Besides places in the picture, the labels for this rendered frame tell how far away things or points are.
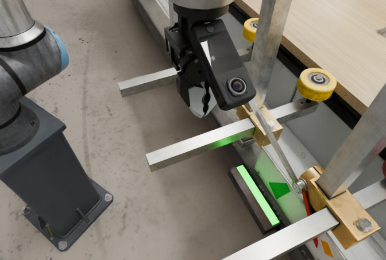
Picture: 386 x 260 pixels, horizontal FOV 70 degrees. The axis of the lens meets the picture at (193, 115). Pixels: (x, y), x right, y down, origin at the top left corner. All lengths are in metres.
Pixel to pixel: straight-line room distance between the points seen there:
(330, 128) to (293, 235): 0.38
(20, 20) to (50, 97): 1.23
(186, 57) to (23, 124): 0.72
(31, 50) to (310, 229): 0.82
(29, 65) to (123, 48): 1.49
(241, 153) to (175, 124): 1.00
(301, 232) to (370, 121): 0.21
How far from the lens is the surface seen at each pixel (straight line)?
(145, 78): 0.76
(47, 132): 1.03
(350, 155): 0.46
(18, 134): 1.01
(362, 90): 0.72
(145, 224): 1.42
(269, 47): 0.55
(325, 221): 0.54
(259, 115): 0.49
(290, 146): 0.91
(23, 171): 1.06
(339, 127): 0.79
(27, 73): 0.94
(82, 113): 1.91
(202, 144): 0.60
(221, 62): 0.35
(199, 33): 0.36
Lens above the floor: 1.32
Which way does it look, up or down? 49 degrees down
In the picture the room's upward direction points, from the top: straight up
